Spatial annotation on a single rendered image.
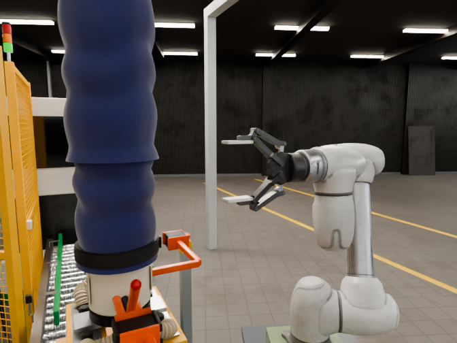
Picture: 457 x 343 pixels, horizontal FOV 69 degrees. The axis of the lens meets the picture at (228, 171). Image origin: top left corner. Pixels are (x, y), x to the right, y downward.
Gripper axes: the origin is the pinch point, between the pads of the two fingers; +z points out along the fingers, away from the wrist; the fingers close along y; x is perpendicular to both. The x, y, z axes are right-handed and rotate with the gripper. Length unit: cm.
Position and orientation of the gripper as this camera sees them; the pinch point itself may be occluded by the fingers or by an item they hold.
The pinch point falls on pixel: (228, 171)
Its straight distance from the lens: 77.5
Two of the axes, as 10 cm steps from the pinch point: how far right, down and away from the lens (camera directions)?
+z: -9.0, 0.6, -4.4
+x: -4.5, -1.2, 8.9
